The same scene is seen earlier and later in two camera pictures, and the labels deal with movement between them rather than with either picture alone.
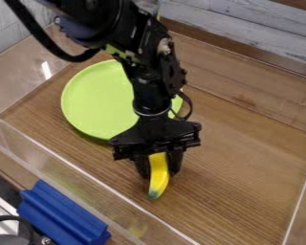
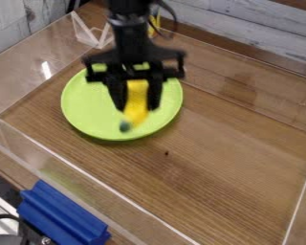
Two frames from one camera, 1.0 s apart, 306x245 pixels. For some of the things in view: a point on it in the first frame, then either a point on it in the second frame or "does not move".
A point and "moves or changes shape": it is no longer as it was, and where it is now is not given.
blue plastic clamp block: [58, 217] does not move
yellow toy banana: [160, 174] moves or changes shape
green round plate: [98, 98] does not move
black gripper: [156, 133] to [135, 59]
